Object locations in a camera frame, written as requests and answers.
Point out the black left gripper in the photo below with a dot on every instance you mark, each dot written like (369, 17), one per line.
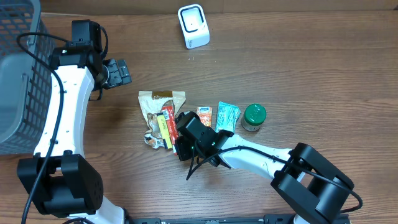
(117, 72)

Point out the beige snack pouch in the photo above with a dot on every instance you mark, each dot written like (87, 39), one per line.
(151, 103)

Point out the red snack stick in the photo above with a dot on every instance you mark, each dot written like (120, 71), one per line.
(168, 112)

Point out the yellow snack stick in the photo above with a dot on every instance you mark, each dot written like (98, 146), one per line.
(164, 130)

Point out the orange tissue pack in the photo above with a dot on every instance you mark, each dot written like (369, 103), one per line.
(205, 115)

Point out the teal wet wipes pack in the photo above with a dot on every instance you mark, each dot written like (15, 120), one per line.
(227, 117)

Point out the green lid jar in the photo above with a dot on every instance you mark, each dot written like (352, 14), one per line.
(254, 116)

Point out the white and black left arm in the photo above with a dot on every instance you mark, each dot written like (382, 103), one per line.
(58, 178)

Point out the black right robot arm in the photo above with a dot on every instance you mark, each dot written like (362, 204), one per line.
(313, 187)

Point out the white barcode scanner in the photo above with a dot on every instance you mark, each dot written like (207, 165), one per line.
(194, 26)

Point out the grey plastic mesh basket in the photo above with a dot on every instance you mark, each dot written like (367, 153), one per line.
(26, 85)

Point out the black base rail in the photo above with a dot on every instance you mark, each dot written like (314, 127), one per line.
(266, 219)

